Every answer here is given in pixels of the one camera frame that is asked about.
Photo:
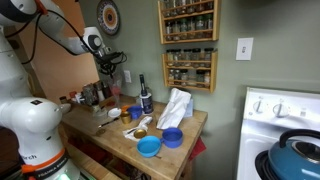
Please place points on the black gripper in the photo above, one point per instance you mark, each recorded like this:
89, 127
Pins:
108, 60

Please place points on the clear ziploc bag pink zip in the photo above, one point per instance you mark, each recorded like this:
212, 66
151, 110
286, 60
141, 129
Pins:
115, 90

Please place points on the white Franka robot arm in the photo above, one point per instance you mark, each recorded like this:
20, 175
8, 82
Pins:
30, 120

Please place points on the white kitchen stove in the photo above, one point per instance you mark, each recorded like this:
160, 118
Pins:
266, 133

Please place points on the dark metal-top grinder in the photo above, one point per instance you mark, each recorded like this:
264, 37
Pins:
106, 90

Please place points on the grinder with white body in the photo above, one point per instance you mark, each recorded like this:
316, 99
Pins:
100, 93

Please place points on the wooden spice tray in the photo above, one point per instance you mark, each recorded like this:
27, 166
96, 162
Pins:
108, 101

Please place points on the tall clear seasoning jar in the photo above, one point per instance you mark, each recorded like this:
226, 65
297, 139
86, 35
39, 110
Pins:
89, 95

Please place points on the small orange cup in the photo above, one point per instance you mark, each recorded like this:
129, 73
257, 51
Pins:
125, 108

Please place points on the spice jar black lid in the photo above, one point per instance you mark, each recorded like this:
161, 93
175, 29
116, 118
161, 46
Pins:
96, 107

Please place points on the small translucent white bowl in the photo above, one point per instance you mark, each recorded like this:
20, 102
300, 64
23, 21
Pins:
114, 112

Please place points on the dark bottle white label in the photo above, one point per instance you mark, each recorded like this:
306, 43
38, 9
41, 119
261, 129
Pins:
146, 103

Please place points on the small blue cup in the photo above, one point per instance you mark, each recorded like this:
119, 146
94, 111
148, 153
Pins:
135, 113

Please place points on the red-lid jar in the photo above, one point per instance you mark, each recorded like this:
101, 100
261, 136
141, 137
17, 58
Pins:
73, 95

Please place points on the yellow gold cup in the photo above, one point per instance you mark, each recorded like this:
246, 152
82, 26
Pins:
126, 118

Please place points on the glass spice jar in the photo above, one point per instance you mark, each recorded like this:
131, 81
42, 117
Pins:
196, 4
184, 76
178, 56
170, 56
208, 4
176, 28
186, 4
196, 55
177, 76
207, 78
171, 76
208, 55
208, 22
192, 26
200, 77
169, 28
168, 5
184, 26
187, 56
177, 5
200, 24

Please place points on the small brown-lid jar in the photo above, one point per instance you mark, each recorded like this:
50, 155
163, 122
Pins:
63, 100

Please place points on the white crumpled napkin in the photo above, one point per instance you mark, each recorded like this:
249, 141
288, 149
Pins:
145, 121

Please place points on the white ceramic bowl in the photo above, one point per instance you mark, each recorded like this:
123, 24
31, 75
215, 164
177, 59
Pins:
66, 108

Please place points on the brass lid with knob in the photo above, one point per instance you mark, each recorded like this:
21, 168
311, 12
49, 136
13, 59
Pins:
101, 132

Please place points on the flat brass lid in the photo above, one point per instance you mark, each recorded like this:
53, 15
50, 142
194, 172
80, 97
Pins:
140, 133

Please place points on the white crumpled cloth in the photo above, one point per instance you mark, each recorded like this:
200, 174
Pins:
173, 110

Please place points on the light blue plastic bowl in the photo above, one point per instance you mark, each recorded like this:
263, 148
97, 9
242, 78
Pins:
148, 146

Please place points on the light blue cloth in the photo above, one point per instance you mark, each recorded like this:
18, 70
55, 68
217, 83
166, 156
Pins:
190, 108

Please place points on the dark blue measuring cup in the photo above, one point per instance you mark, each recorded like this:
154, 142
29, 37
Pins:
172, 137

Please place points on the wooden spice rack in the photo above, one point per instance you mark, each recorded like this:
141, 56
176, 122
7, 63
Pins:
216, 20
213, 71

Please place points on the wooden butcher block cart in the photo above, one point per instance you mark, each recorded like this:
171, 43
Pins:
166, 160

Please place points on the red cloth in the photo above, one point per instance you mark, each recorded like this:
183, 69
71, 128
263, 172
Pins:
198, 148

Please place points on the white stove knob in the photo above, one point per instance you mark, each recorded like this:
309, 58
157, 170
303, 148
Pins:
280, 110
258, 106

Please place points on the black stove burner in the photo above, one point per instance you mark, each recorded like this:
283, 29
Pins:
261, 165

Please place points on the white wall outlet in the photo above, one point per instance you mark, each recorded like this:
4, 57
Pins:
127, 76

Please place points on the patterned decorative wall plate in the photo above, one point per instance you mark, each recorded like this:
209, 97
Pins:
108, 16

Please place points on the white light switch plate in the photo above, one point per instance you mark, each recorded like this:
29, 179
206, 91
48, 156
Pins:
244, 48

